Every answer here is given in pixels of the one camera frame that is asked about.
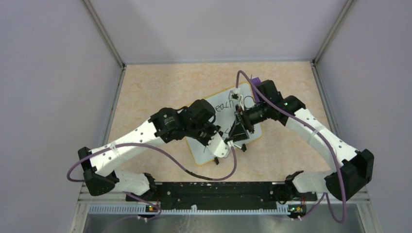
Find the white cable duct rail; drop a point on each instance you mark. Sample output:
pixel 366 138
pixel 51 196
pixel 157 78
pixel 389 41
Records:
pixel 142 209

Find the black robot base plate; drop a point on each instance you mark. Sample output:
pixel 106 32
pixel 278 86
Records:
pixel 224 195

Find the yellow-framed whiteboard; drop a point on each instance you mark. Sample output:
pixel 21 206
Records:
pixel 224 108

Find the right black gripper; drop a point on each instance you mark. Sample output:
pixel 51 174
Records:
pixel 237 132

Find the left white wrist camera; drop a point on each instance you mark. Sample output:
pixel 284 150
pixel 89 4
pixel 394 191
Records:
pixel 218 147

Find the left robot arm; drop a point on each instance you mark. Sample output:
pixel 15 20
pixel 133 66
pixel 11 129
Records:
pixel 100 165

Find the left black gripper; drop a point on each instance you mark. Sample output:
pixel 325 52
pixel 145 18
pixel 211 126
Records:
pixel 213 128

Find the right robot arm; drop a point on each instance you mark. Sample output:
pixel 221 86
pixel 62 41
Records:
pixel 350 168

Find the purple eraser holder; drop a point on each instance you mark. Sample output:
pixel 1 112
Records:
pixel 256 81

